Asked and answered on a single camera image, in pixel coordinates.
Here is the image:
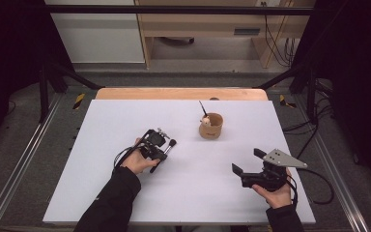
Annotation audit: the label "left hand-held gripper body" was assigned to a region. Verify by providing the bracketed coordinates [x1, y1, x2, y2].
[139, 128, 171, 156]

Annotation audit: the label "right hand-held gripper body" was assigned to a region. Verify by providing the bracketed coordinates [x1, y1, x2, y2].
[241, 148, 308, 192]

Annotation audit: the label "black makeup brush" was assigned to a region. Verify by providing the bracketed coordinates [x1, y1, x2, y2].
[149, 138, 178, 175]

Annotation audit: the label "wooden brush holder cup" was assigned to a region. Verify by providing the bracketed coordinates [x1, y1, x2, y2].
[198, 111, 224, 140]

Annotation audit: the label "thin black brush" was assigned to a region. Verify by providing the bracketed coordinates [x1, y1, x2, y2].
[198, 100, 209, 118]

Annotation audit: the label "person's left hand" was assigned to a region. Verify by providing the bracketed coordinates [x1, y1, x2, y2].
[120, 137, 160, 176]

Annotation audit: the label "person's right hand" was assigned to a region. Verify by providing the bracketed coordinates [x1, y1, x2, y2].
[251, 168, 294, 210]

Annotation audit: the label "white board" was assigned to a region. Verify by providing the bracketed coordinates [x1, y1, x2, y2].
[43, 99, 317, 225]

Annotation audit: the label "yellow black tape strip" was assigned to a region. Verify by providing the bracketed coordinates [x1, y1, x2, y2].
[278, 94, 298, 109]
[72, 93, 86, 110]

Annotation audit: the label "black metal stand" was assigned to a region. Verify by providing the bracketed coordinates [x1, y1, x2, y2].
[38, 61, 105, 124]
[254, 62, 320, 125]

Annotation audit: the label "white cabinet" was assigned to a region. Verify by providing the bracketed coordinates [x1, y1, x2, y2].
[44, 0, 146, 64]

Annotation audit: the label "light wooden desk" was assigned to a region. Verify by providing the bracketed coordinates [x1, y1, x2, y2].
[134, 0, 317, 70]

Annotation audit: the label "dark curtain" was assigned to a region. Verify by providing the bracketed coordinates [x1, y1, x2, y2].
[0, 0, 75, 156]
[291, 0, 371, 188]

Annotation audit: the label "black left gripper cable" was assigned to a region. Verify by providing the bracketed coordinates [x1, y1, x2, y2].
[113, 130, 152, 170]

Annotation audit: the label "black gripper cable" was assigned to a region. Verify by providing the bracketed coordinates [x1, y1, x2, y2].
[113, 130, 152, 170]
[288, 167, 335, 206]

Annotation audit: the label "black floor cables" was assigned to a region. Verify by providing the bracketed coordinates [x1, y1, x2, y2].
[283, 78, 334, 159]

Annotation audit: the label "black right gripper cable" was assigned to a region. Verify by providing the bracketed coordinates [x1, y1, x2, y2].
[288, 167, 335, 206]

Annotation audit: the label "aluminium rail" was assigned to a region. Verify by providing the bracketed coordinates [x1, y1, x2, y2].
[0, 93, 62, 232]
[294, 93, 371, 232]

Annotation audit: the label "hanging black cables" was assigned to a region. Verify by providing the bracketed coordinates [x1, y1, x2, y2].
[264, 1, 299, 68]

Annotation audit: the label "black horizontal frame bar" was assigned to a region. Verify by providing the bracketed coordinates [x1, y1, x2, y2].
[43, 4, 315, 16]

